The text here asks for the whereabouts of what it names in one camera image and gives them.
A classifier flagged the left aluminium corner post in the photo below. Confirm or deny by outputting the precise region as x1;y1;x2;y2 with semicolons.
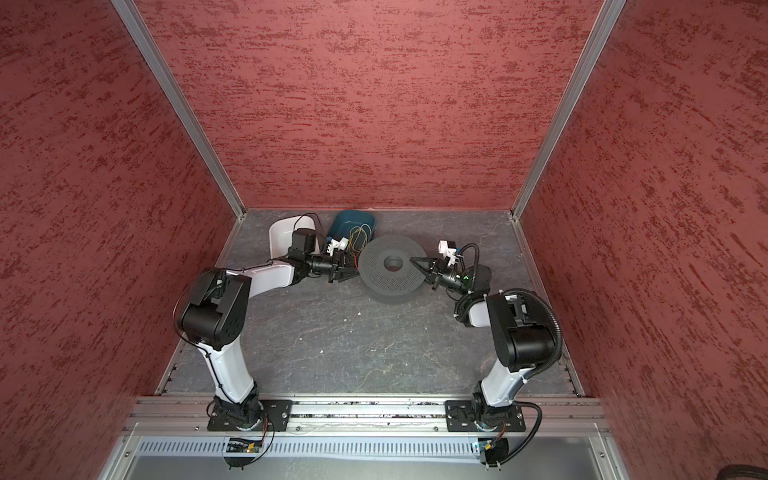
111;0;247;220

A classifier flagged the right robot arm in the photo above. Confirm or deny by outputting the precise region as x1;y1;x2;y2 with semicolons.
410;257;563;432

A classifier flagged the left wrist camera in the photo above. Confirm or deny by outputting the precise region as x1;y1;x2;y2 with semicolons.
326;237;349;257

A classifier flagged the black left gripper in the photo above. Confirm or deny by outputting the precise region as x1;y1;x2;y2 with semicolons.
306;247;365;281

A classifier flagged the teal plastic tray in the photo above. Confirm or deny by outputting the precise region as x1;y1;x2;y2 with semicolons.
327;209;376;252

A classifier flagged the yellow cable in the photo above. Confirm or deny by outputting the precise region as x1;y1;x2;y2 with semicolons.
349;224;373;256

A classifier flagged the left base circuit board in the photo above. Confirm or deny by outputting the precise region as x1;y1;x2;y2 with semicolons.
223;437;264;469

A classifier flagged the base circuit board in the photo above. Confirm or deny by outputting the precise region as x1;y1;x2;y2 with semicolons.
223;437;264;469
472;438;510;468

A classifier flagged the white plastic tray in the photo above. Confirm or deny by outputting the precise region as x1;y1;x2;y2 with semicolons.
268;215;315;259

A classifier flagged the right aluminium corner post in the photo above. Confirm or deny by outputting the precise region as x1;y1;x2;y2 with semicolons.
511;0;626;223

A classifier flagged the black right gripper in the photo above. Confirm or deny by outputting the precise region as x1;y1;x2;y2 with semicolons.
412;256;472;297

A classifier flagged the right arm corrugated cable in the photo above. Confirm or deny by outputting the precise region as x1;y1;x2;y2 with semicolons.
452;242;564;469

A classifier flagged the right base circuit board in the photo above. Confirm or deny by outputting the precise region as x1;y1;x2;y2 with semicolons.
472;438;510;468

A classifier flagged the aluminium corner post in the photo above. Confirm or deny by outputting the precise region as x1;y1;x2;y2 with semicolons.
111;0;247;220
511;0;626;223

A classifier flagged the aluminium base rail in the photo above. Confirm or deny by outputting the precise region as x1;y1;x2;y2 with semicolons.
105;395;620;475

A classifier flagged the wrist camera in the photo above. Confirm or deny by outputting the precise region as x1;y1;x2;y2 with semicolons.
438;240;458;267
326;237;349;257

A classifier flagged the black cable spool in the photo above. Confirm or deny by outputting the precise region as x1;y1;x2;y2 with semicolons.
357;235;426;305

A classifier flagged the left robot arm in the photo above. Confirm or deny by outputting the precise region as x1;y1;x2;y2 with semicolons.
173;228;359;432

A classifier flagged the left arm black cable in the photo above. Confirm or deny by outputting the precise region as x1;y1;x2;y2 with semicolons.
171;212;328;407

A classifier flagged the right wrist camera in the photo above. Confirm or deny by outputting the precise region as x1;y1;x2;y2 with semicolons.
438;240;458;267

